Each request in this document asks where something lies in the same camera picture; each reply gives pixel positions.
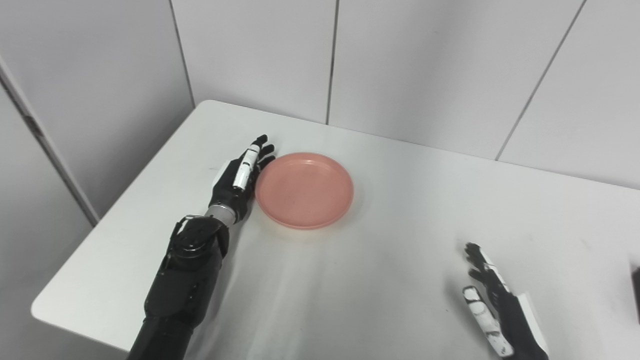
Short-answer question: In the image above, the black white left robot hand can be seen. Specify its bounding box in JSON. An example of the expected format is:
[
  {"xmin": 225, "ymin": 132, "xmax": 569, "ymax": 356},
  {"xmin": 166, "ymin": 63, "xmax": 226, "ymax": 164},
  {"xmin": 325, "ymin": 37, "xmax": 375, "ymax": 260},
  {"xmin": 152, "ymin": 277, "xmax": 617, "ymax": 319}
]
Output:
[{"xmin": 207, "ymin": 134, "xmax": 276, "ymax": 226}]

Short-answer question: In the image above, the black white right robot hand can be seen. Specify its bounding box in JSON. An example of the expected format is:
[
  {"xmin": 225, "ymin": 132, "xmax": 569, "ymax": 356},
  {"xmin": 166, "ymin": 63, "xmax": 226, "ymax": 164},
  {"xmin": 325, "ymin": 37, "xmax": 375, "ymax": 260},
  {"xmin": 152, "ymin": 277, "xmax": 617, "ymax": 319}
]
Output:
[{"xmin": 462, "ymin": 242, "xmax": 550, "ymax": 360}]

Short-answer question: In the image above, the pink round plate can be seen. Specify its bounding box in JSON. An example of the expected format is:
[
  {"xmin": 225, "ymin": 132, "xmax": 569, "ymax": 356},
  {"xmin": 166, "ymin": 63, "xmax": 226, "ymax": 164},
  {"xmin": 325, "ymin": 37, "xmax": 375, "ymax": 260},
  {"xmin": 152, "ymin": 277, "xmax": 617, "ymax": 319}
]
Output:
[{"xmin": 254, "ymin": 152, "xmax": 355, "ymax": 231}]

